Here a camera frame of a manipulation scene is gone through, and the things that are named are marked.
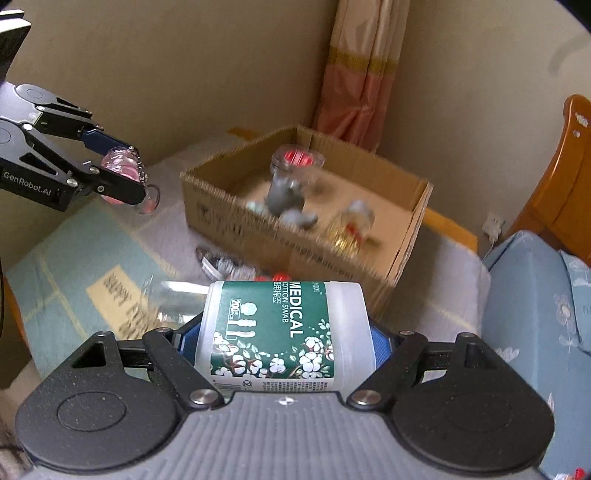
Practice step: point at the jar with gold red contents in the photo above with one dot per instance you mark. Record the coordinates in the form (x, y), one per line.
(350, 228)

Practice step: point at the pink keychain trinket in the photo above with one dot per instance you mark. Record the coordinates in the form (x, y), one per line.
(127, 162)

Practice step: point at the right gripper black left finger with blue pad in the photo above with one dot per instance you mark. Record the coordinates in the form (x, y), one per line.
(173, 373)

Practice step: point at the teal grey blanket mat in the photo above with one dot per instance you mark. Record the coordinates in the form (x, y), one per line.
(87, 274)

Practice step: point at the clear jar with red lid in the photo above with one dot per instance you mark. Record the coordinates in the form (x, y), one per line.
(297, 163)

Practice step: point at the red wooden robot toy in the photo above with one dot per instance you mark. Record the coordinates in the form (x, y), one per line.
(278, 277)

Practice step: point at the grey animal figurine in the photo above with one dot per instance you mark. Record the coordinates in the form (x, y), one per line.
(285, 201)

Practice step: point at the clear glass jar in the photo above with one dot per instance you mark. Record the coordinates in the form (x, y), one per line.
(172, 302)

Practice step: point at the pink beige curtain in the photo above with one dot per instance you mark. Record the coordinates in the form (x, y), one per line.
(364, 53)

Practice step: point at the white medical cotton swab container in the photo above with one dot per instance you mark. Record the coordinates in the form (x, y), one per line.
(285, 337)

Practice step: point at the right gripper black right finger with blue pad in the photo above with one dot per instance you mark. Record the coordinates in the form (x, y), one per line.
(402, 354)

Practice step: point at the blue floral bedding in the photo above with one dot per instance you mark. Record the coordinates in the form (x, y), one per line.
(537, 318)

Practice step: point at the brown cardboard box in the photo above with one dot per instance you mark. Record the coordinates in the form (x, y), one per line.
(216, 193)

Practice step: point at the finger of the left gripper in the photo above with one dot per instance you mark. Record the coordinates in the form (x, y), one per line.
(60, 118)
(95, 178)

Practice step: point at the clear plastic teardrop packet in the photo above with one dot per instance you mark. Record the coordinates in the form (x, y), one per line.
(219, 267)

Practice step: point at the white wall plug charger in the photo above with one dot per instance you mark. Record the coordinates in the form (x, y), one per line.
(492, 227)

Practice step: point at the wooden bed headboard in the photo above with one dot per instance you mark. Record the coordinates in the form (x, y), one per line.
(558, 210)

